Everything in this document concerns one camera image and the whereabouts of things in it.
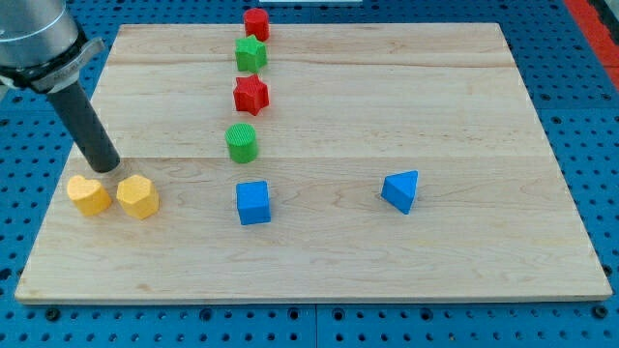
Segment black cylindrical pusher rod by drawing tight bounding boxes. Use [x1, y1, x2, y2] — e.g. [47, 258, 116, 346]
[47, 81, 120, 173]

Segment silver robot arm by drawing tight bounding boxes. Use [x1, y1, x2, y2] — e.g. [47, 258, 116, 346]
[1, 0, 120, 173]

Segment blue cube block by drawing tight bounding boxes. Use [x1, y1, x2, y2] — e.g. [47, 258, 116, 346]
[236, 181, 271, 225]

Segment yellow heart block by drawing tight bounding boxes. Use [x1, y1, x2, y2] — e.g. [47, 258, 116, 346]
[67, 175, 112, 217]

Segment yellow hexagon block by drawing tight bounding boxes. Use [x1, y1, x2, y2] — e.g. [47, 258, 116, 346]
[116, 175, 160, 219]

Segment green cylinder block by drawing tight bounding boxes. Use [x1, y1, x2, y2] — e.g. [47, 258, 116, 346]
[224, 123, 258, 163]

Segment red star block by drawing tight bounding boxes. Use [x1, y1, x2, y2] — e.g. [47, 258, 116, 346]
[233, 74, 270, 116]

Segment green star block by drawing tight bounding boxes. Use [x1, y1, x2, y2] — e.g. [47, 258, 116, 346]
[235, 35, 268, 73]

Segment wooden board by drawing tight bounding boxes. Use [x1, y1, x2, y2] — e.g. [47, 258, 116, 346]
[15, 23, 612, 305]

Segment red cylinder block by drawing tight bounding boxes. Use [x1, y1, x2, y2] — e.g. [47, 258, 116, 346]
[243, 8, 270, 42]

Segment blue triangle block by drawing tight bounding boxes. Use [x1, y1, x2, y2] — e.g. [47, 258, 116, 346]
[381, 170, 419, 215]

